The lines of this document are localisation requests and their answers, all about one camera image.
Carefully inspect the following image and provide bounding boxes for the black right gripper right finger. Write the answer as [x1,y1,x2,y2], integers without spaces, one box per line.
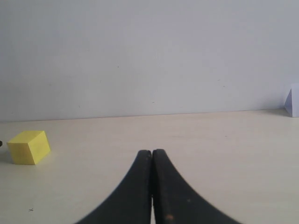
[152,149,238,224]

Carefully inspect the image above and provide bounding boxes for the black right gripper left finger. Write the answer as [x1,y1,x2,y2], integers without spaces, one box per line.
[78,150,152,224]

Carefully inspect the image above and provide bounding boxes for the yellow foam cube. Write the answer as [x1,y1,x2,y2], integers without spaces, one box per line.
[7,130,50,165]

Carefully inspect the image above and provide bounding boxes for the blue paper object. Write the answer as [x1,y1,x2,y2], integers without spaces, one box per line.
[285,83,299,118]

